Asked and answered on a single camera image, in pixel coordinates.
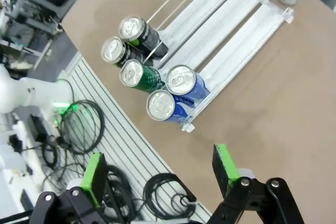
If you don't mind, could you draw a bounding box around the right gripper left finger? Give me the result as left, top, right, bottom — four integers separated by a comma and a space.
26, 152, 124, 224

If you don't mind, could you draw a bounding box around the black Pepsi can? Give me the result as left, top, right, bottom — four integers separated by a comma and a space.
118, 16, 170, 58
101, 36, 148, 69

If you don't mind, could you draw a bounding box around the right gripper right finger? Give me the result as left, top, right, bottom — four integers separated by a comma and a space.
208, 144, 305, 224

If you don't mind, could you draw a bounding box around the blue Pocari Sweat can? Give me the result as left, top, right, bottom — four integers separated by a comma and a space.
165, 64, 211, 99
146, 89, 196, 124

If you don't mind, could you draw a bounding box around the black cable tangle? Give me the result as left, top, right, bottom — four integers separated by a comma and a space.
39, 142, 148, 224

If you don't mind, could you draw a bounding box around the clear plastic can dispenser rack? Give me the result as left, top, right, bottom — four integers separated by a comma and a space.
145, 0, 295, 133

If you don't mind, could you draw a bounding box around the black cable coil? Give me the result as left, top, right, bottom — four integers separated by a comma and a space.
143, 173, 197, 222
59, 100, 106, 155

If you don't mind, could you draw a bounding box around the black power brick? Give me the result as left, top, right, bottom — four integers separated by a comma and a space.
28, 113, 49, 143

